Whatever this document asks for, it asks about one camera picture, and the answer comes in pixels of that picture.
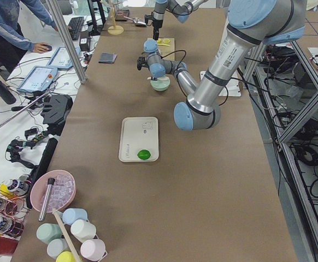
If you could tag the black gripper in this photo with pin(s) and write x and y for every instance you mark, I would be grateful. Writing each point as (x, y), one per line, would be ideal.
(156, 24)
(154, 77)

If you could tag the white ceramic spoon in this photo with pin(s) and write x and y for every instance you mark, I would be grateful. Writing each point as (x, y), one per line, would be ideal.
(165, 78)

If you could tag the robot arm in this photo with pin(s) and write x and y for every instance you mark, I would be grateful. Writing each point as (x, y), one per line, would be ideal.
(181, 12)
(249, 24)

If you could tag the mint green bowl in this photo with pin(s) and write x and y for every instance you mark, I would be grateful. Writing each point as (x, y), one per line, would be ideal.
(160, 86)

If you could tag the pink bowl with ice cubes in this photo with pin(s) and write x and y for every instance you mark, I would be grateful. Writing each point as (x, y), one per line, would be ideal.
(63, 191)

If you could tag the person hand on mouse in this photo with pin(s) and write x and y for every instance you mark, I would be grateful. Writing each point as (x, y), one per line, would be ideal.
(40, 48)

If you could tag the bamboo cutting board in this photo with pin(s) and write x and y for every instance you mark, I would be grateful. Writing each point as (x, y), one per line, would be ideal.
(168, 52)

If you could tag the metal scoop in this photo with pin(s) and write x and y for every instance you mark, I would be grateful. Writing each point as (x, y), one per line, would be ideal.
(136, 21)

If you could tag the dark wooden tray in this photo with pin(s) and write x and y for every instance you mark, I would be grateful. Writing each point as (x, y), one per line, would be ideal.
(121, 15)

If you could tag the wooden mug tree stand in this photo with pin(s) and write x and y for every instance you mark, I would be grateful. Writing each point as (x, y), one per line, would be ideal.
(114, 29)

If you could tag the grey folded cloth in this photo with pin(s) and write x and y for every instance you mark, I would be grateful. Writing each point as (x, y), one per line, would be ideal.
(107, 58)

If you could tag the cream rabbit tray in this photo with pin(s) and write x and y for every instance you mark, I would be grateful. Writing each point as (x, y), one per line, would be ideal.
(138, 133)

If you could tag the green lime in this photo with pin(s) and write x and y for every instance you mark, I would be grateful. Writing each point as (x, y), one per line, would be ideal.
(144, 154)

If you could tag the black keyboard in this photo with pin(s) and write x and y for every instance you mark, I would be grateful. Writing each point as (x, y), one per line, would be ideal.
(74, 27)

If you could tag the far teach pendant tablet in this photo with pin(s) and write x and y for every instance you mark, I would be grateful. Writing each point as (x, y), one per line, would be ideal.
(60, 59)

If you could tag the teach pendant tablet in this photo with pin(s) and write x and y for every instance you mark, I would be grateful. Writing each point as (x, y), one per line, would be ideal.
(60, 59)
(39, 79)

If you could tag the black plastic device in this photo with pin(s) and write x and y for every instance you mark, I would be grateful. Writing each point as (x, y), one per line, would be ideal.
(55, 111)

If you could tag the black computer mouse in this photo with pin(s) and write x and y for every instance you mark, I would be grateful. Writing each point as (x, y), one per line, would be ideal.
(49, 48)

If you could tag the near teach pendant tablet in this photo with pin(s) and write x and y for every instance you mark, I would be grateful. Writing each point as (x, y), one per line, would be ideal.
(39, 79)

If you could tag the metal tube with black cap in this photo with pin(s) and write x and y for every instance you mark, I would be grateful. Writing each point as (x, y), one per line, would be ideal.
(46, 200)

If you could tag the person in blue shirt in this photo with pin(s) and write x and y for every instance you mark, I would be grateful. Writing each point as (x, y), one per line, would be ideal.
(13, 45)

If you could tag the black water bottle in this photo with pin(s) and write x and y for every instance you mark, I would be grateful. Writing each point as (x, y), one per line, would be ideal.
(6, 95)

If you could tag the light blue cup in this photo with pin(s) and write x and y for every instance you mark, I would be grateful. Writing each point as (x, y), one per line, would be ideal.
(71, 215)

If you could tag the white cup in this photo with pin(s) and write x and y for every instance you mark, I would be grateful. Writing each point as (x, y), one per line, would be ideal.
(83, 230)

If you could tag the wooden stick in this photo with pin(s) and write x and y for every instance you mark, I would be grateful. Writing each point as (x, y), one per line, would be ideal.
(66, 236)

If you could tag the pink cup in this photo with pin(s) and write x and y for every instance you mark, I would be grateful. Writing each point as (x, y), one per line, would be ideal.
(93, 249)

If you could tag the mint green cup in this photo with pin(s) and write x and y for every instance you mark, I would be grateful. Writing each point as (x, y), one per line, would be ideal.
(48, 232)

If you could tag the grey cup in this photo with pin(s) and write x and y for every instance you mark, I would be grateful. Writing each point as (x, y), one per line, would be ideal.
(56, 247)

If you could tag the yellow cup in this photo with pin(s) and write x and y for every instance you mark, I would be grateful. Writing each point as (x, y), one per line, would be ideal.
(65, 256)

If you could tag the aluminium frame post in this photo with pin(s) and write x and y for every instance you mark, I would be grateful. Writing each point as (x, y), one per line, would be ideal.
(58, 18)

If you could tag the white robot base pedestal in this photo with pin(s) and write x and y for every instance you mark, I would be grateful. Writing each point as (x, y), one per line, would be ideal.
(232, 88)

